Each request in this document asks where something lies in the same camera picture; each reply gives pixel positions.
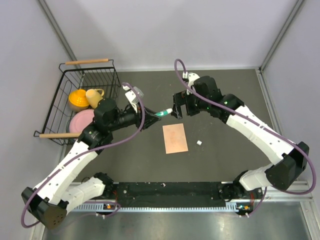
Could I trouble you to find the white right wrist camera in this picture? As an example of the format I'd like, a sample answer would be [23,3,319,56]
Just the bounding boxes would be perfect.
[182,71,200,89]

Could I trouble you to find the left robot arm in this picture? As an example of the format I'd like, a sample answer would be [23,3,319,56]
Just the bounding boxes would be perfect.
[20,98,163,230]

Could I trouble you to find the pink plate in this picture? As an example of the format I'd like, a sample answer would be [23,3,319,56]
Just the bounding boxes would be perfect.
[68,109,94,133]

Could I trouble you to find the orange bowl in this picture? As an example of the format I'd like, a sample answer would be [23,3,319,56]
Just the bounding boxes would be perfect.
[68,89,90,112]

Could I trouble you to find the white green glue stick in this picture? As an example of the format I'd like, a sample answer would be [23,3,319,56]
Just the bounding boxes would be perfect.
[155,108,173,118]

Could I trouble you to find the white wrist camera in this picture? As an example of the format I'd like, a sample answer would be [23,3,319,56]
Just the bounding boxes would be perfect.
[122,85,144,113]
[182,71,200,89]

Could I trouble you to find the black wire basket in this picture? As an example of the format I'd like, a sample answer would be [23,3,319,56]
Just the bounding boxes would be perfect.
[33,58,120,146]

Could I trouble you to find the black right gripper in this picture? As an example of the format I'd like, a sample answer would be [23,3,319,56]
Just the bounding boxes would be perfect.
[171,88,210,120]

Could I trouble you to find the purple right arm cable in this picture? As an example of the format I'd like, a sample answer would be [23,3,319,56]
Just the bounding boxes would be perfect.
[174,58,317,217]

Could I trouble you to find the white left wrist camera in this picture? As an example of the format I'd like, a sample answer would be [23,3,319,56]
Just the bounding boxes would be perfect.
[122,85,144,113]

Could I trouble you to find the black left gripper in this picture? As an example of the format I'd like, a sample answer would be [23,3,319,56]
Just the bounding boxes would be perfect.
[108,101,162,132]

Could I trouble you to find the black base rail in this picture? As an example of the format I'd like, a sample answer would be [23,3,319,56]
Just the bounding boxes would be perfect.
[75,182,264,213]

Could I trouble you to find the yellow mug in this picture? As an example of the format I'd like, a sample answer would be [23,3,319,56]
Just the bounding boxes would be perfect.
[85,88,105,109]

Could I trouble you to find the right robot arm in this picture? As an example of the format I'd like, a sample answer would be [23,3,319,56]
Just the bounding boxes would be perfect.
[172,72,310,198]

